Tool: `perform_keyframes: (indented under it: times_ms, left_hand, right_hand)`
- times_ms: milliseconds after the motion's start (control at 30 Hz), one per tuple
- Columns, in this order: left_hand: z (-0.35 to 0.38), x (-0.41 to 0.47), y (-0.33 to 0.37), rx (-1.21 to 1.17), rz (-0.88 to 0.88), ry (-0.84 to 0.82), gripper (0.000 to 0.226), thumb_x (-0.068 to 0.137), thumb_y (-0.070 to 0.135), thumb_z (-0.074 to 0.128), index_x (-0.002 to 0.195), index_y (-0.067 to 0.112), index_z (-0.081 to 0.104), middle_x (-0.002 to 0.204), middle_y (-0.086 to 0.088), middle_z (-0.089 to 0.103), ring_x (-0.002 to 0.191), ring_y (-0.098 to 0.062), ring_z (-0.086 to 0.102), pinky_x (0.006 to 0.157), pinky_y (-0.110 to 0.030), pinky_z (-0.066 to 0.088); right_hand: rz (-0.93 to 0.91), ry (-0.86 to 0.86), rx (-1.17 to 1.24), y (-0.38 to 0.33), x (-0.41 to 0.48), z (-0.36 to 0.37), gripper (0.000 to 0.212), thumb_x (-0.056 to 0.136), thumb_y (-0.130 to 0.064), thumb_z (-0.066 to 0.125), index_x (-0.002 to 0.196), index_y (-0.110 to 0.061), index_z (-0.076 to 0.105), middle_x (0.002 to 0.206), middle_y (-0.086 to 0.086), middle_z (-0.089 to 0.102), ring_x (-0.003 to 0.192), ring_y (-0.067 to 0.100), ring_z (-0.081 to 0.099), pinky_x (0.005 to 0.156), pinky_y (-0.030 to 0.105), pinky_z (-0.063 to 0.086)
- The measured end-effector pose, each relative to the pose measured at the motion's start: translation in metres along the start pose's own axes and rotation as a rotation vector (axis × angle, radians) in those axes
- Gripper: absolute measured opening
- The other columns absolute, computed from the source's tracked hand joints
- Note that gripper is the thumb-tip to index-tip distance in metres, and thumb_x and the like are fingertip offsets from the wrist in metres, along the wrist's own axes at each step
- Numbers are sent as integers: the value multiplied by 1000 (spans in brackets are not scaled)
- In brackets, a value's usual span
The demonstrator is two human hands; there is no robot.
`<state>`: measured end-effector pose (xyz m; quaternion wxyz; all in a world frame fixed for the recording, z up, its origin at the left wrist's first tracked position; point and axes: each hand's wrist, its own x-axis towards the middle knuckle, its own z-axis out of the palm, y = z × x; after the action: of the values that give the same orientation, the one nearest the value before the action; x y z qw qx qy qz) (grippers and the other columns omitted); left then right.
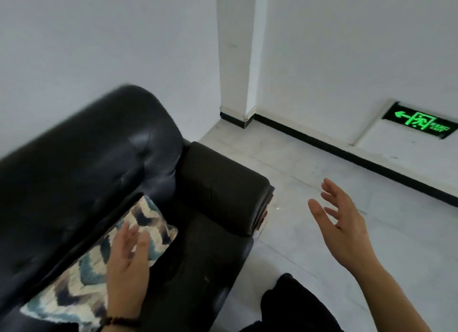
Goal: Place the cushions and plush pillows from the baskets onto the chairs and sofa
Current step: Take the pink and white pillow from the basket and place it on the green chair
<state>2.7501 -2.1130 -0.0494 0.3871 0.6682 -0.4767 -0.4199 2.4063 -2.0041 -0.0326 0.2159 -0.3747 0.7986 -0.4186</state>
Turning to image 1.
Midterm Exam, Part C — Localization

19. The person's right forearm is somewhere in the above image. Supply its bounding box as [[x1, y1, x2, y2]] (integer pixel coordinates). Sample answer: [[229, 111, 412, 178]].
[[356, 261, 442, 332]]

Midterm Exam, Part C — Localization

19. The person's right hand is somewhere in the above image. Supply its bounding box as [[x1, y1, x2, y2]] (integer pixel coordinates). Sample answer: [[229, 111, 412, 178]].
[[308, 178, 381, 272]]

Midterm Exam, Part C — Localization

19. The green illuminated exit sign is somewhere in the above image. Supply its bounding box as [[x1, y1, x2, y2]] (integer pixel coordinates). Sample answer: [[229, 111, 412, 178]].
[[381, 100, 458, 140]]

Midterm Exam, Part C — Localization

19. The blue beige patterned cushion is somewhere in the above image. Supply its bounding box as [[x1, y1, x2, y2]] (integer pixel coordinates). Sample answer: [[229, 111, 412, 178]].
[[20, 195, 178, 332]]

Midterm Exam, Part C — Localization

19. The person's left hand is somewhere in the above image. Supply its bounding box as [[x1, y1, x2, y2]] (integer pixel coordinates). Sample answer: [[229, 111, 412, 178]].
[[106, 221, 151, 320]]

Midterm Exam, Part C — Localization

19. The person's black trouser leg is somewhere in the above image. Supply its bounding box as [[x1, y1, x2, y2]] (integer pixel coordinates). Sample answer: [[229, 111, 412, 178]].
[[239, 273, 345, 332]]

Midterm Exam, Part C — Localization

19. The black leather sofa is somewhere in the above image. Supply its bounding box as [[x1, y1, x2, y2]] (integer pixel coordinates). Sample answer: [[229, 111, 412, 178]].
[[0, 84, 275, 332]]

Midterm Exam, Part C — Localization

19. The black skirting board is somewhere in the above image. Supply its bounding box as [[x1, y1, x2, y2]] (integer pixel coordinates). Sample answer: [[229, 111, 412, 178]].
[[219, 106, 458, 209]]

